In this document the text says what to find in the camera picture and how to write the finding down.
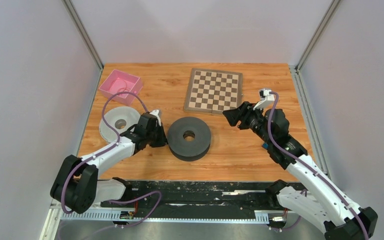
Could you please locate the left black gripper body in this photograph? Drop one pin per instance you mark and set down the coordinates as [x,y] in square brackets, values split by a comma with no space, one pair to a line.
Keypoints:
[156,138]

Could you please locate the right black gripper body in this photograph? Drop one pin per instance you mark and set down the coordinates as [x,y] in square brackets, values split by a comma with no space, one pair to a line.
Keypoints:
[252,120]

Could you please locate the white cable spool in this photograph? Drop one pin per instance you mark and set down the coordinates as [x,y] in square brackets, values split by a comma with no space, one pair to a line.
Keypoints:
[119,118]

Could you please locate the black cable spool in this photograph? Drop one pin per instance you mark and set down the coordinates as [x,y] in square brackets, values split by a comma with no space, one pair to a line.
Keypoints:
[189,138]

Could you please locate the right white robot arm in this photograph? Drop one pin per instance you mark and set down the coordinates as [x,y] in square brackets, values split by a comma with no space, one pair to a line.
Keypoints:
[331,210]

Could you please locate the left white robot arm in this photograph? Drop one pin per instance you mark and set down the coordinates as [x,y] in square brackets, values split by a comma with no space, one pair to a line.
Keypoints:
[77,185]

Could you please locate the blue toy brick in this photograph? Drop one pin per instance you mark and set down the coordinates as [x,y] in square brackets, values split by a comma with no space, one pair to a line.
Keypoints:
[264,145]

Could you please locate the wooden chessboard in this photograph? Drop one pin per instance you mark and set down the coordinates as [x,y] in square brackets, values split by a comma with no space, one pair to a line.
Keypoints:
[213,91]

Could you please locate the pink plastic box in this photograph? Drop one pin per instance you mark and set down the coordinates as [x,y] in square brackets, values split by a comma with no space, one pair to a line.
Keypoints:
[120,81]

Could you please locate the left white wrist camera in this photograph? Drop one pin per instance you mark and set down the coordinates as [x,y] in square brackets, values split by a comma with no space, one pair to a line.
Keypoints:
[157,113]

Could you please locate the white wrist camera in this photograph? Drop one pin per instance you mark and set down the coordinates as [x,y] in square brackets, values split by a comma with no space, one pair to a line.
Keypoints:
[157,113]
[266,98]

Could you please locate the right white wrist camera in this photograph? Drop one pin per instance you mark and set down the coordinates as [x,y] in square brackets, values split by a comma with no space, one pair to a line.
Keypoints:
[266,98]

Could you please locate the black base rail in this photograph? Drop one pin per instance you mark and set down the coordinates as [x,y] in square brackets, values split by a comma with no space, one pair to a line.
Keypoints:
[223,200]

